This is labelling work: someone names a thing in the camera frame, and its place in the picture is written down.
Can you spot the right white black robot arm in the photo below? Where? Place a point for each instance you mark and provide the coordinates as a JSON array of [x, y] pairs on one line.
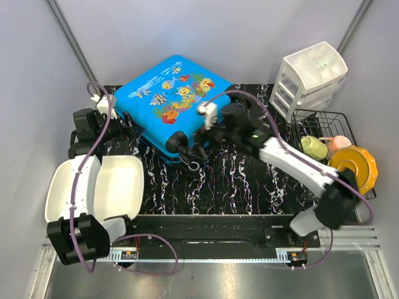
[[337, 190]]

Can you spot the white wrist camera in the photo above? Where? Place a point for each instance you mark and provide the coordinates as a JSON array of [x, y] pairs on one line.
[[102, 105], [209, 111]]

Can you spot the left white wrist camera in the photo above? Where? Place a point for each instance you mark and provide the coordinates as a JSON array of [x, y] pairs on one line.
[[102, 105]]

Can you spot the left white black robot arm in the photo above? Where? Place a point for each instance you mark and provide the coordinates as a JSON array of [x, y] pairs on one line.
[[93, 197]]

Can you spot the yellow scalloped plate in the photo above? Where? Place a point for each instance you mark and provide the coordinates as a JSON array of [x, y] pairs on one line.
[[361, 162]]

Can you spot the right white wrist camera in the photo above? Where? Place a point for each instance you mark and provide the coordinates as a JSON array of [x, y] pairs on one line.
[[209, 111]]

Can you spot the blue fish print suitcase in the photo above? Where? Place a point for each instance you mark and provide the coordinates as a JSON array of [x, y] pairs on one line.
[[163, 101]]

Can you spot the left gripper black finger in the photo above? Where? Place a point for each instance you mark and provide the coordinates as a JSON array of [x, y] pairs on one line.
[[137, 132], [128, 119]]

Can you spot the aluminium slotted rail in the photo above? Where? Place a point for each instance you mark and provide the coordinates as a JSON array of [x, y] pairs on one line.
[[156, 251]]

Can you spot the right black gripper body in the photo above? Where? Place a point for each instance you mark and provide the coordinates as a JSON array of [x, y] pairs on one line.
[[217, 136]]

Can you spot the pink cup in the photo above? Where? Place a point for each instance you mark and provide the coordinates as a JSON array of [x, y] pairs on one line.
[[336, 143]]

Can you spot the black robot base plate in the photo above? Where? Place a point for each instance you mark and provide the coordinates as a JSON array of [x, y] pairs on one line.
[[264, 231]]

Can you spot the pale green cup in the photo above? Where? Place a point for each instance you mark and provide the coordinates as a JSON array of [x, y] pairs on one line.
[[314, 148]]

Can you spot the white plastic basin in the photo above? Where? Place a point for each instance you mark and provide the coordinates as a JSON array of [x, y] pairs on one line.
[[118, 189]]

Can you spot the black wire dish rack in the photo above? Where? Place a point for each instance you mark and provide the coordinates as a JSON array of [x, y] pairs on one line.
[[322, 124]]

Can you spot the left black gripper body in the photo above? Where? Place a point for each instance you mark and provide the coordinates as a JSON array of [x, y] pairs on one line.
[[117, 133]]

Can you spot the white plastic drawer organizer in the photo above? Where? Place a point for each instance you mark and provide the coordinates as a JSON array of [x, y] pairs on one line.
[[307, 80]]

